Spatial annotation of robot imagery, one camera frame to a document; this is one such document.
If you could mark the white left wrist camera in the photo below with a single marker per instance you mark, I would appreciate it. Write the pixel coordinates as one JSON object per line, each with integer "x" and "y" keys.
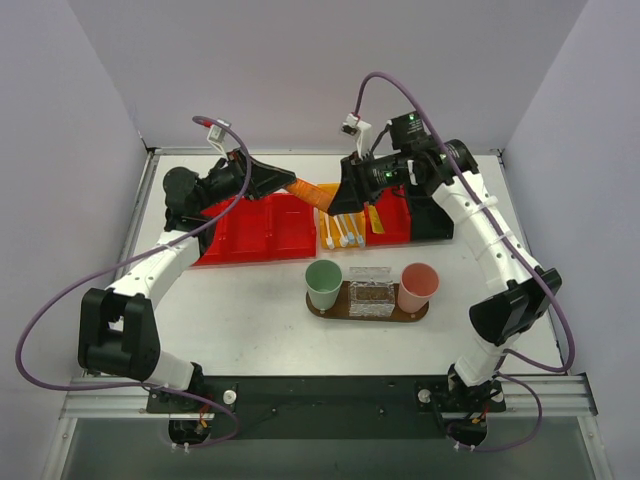
{"x": 216, "y": 136}

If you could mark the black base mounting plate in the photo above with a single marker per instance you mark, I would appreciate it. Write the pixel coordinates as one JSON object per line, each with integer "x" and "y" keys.
{"x": 327, "y": 407}

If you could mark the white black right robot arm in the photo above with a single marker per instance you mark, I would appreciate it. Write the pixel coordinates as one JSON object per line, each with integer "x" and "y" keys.
{"x": 449, "y": 175}

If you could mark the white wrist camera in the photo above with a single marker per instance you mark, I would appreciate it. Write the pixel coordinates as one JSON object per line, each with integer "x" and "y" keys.
{"x": 216, "y": 136}
{"x": 360, "y": 131}

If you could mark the red toothpaste bin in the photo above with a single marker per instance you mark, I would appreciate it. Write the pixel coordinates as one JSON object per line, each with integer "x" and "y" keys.
{"x": 394, "y": 213}

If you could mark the yellow toothpaste tube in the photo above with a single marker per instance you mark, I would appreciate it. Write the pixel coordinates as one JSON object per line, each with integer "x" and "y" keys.
{"x": 375, "y": 220}

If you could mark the black bin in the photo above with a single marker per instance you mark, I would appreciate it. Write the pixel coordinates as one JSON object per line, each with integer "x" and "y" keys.
{"x": 429, "y": 222}

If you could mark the white toothbrush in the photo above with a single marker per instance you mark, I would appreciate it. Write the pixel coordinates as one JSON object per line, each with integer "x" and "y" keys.
{"x": 343, "y": 233}
{"x": 328, "y": 236}

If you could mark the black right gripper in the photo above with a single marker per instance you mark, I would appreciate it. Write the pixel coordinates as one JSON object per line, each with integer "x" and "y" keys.
{"x": 353, "y": 181}

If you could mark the orange toothpaste tube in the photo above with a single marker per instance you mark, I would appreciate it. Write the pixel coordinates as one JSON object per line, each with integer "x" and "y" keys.
{"x": 311, "y": 194}

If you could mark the clear textured glass holder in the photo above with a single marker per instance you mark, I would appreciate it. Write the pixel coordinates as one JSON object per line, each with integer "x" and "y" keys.
{"x": 371, "y": 292}

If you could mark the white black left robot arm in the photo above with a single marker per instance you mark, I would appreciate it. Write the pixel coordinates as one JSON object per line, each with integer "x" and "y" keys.
{"x": 118, "y": 334}

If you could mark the pink cup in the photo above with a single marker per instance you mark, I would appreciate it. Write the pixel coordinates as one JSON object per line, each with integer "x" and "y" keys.
{"x": 418, "y": 284}

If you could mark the green cup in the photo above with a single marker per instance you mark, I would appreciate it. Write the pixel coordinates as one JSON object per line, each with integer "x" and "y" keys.
{"x": 323, "y": 280}

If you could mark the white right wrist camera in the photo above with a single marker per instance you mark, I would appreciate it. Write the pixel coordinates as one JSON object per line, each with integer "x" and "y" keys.
{"x": 360, "y": 131}

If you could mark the brown oval wooden tray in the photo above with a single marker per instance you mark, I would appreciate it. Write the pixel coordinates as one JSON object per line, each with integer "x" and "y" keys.
{"x": 340, "y": 310}

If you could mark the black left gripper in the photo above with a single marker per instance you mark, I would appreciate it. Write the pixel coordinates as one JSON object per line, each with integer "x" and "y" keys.
{"x": 245, "y": 175}

